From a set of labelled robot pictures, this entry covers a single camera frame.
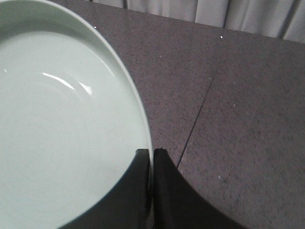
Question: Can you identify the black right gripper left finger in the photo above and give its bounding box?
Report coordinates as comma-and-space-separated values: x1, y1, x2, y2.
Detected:
62, 149, 152, 229

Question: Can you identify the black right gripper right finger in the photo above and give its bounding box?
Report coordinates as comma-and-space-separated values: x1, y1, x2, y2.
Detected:
153, 148, 244, 229

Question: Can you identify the light green plate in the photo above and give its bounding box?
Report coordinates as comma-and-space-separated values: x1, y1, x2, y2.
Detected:
0, 0, 153, 229

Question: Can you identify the white pleated curtain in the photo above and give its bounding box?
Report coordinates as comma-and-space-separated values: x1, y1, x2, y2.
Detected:
99, 0, 305, 43

